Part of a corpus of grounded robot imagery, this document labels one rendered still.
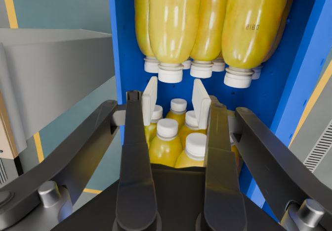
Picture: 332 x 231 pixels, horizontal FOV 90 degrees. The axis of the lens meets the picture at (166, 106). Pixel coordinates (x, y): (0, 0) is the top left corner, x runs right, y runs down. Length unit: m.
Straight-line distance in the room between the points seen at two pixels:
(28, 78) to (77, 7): 0.98
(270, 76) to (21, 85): 0.64
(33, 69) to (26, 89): 0.07
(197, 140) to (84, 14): 1.38
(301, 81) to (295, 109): 0.03
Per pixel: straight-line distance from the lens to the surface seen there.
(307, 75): 0.20
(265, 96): 0.38
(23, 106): 0.67
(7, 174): 2.44
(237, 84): 0.27
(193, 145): 0.25
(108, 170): 2.10
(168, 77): 0.25
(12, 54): 0.62
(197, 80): 0.20
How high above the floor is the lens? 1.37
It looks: 65 degrees down
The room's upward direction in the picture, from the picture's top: 173 degrees counter-clockwise
